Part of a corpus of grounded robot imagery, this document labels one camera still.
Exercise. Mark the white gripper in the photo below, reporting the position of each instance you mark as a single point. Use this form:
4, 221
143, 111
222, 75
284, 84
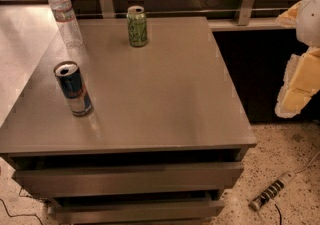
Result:
310, 19

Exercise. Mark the green soda can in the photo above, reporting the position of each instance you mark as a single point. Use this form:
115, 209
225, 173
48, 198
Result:
137, 26

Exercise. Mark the blue silver redbull can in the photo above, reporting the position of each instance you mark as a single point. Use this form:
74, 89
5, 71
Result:
69, 78

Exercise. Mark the grey drawer cabinet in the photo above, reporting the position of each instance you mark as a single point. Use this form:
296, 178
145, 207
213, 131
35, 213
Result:
169, 102

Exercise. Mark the grey upper drawer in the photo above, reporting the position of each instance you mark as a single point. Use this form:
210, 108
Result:
55, 183

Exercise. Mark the grey drawer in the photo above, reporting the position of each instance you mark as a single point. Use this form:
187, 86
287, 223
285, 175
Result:
138, 212
55, 183

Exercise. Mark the white power strip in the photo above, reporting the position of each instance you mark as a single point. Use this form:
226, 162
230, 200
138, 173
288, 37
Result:
272, 191

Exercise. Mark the grey lower drawer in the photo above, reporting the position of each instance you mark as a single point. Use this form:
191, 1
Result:
138, 212

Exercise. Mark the clear plastic water bottle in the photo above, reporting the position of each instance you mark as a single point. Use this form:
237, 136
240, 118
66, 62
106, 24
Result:
66, 20

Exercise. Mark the thin metal rail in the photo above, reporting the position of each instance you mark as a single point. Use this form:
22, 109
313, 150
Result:
209, 13

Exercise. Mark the right metal wall bracket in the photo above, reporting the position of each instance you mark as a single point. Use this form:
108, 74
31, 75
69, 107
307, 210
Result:
243, 14

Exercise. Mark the metal wall bracket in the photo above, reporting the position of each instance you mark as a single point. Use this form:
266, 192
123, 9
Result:
106, 0
243, 14

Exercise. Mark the left metal wall bracket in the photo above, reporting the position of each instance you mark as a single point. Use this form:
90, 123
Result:
106, 0

